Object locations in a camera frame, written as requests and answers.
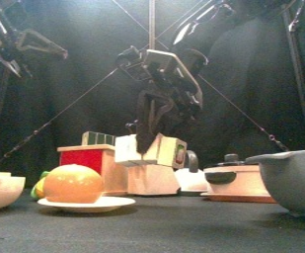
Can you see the white toy sushi roll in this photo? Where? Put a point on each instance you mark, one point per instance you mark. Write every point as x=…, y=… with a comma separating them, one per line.
x=163, y=150

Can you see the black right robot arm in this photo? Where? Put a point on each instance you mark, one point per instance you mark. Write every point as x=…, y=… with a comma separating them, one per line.
x=202, y=23

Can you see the green toy sushi roll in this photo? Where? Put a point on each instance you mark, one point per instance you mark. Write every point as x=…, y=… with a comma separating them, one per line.
x=97, y=138

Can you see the grey bowl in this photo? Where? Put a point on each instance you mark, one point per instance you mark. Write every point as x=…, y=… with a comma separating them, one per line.
x=290, y=181

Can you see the white bowl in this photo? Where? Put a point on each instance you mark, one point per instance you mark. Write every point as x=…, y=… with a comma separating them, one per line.
x=0, y=192

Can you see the light wooden toy block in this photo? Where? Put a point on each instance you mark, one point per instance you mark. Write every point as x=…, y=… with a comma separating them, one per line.
x=152, y=179

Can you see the red wooden toy box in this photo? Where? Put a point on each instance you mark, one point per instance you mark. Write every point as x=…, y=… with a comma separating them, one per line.
x=92, y=161

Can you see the white toy kettle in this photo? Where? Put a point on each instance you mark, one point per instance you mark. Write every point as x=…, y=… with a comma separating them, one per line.
x=191, y=181

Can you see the orange toy fruit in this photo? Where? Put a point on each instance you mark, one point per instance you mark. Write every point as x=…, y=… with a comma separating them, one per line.
x=72, y=184

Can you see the white round plate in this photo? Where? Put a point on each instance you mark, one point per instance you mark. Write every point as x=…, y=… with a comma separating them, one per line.
x=109, y=203

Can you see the wooden block with lid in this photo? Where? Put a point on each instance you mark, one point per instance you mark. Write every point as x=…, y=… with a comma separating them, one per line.
x=238, y=183

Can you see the yellow green toy fruit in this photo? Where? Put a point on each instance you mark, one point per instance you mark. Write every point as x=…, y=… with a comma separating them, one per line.
x=37, y=189

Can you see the thin metal frame rod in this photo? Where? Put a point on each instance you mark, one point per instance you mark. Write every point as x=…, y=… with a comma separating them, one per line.
x=151, y=23

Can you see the metal frame post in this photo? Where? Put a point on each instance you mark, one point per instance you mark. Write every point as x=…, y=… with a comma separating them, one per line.
x=296, y=72

